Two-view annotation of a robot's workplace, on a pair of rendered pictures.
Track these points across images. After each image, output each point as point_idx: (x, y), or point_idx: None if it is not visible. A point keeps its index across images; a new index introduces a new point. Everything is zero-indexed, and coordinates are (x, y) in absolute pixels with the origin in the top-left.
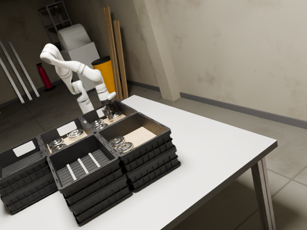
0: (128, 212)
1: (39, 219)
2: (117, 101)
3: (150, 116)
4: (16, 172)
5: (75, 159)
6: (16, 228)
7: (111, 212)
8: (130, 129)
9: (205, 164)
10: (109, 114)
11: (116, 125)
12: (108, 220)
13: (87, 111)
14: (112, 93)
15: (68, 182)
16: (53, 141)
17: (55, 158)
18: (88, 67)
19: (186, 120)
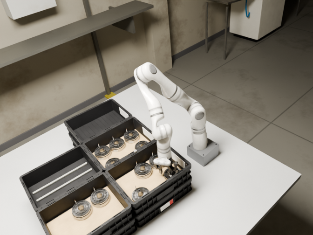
0: (30, 234)
1: None
2: (181, 169)
3: (209, 217)
4: (71, 131)
5: (91, 166)
6: (56, 155)
7: (37, 220)
8: (123, 204)
9: None
10: (159, 169)
11: (113, 188)
12: (30, 220)
13: (192, 137)
14: (165, 161)
15: (59, 175)
16: (132, 132)
17: (82, 150)
18: (155, 119)
19: None
